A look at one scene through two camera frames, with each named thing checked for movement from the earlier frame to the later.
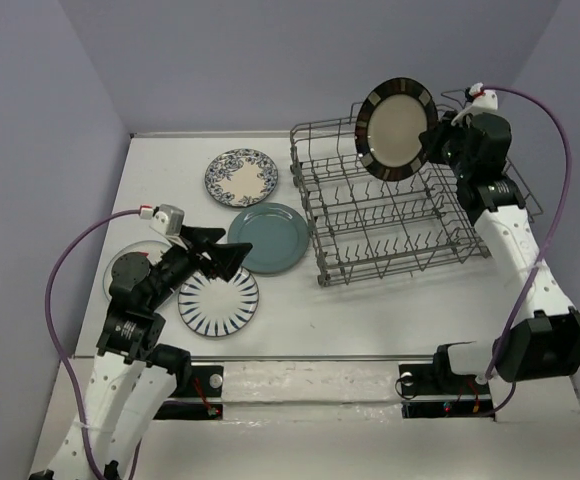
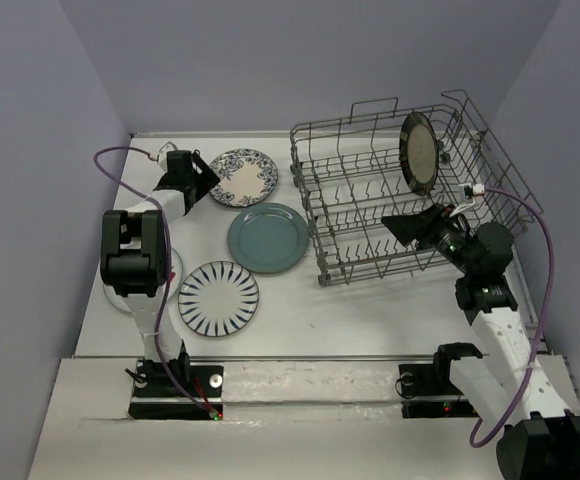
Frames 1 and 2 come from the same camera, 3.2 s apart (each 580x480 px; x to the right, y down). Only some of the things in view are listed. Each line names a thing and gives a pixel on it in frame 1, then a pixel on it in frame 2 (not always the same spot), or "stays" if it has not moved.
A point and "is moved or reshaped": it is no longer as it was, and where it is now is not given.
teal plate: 279,236 stays
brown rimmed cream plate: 389,120 is moved or reshaped
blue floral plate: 241,177 stays
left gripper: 226,257 to 207,179
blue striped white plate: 218,307 stays
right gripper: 432,138 to 423,226
